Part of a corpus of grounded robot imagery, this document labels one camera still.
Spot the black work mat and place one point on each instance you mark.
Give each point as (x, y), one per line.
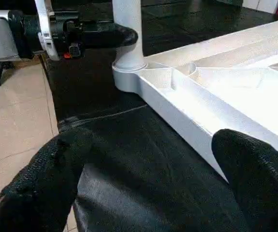
(144, 169)

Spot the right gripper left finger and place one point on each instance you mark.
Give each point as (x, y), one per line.
(42, 183)

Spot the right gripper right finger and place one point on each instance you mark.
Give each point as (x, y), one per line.
(262, 186)

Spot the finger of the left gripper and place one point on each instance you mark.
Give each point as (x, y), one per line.
(117, 35)

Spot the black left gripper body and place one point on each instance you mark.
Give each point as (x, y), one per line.
(74, 29)

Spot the white plastic table top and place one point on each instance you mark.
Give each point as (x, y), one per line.
(235, 92)

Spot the white plastic table leg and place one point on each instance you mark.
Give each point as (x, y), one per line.
(129, 58)

